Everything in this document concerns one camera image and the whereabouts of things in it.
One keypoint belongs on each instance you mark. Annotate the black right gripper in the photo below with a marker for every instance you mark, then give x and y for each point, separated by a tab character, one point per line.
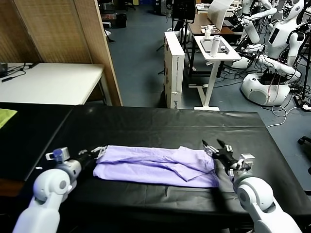
226	159

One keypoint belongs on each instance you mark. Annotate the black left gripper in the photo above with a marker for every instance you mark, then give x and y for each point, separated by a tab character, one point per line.
85	161

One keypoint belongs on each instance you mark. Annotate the light purple t-shirt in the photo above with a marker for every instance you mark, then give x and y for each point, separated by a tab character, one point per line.
150	170

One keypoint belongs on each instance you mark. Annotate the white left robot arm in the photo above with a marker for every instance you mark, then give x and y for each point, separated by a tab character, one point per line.
43	194

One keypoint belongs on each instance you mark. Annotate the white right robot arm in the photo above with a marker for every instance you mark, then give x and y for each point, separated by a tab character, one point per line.
255	194

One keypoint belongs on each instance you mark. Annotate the white robot with raised arm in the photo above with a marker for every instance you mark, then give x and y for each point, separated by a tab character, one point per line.
251	31

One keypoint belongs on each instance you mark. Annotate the glossy black table cover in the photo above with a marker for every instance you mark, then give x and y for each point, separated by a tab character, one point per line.
145	121

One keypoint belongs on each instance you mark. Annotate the matte black table cover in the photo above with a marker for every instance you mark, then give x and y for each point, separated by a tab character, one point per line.
29	136

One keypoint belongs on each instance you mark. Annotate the white rectangular table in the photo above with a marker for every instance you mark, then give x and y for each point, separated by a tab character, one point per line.
53	82

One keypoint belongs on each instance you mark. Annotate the black chair caster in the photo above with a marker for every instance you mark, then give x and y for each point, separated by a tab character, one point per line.
305	142

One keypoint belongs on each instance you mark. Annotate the tall white cardboard box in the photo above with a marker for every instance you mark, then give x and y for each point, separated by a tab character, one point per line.
175	72

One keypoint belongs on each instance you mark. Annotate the white adjustable side table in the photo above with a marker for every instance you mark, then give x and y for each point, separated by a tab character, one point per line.
230	57

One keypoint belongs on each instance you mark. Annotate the black power strip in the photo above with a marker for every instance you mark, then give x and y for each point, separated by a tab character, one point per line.
298	99

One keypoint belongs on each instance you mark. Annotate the green cloth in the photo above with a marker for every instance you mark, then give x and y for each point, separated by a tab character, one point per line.
6	117

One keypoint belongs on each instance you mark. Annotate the small black device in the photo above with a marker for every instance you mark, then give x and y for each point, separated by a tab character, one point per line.
224	49

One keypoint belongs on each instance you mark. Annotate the white bottle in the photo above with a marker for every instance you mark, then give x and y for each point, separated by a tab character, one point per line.
215	47

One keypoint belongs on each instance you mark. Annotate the gray tablet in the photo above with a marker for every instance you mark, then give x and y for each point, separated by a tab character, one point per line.
206	46

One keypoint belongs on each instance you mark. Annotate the black bar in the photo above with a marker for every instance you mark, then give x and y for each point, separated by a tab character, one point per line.
11	78

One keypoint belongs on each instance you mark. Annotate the small white stand device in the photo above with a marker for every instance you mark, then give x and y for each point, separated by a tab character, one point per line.
207	34

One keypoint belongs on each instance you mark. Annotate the white humanoid robot with base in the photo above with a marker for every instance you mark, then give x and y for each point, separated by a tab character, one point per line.
279	41

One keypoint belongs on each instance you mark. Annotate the black box device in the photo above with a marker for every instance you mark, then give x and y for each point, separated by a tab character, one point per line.
3	69

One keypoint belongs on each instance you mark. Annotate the brown desk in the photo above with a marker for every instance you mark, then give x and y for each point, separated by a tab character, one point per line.
197	24

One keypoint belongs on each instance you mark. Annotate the wooden folding screen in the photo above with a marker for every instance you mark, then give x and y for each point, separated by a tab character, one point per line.
60	29

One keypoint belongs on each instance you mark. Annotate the black bin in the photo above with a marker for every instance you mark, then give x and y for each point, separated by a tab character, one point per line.
121	21

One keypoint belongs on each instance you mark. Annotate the white curved panel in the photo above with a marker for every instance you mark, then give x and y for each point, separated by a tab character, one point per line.
216	14

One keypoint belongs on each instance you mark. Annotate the black screen on stand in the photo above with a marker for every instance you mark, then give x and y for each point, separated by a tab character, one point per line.
183	9

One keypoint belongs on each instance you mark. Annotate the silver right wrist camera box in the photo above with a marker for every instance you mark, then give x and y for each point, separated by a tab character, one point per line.
247	159

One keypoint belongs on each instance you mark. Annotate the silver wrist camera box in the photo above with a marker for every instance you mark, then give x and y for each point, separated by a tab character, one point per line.
247	159
62	153

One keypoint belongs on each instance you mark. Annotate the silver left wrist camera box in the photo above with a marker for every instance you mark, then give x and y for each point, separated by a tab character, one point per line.
62	153

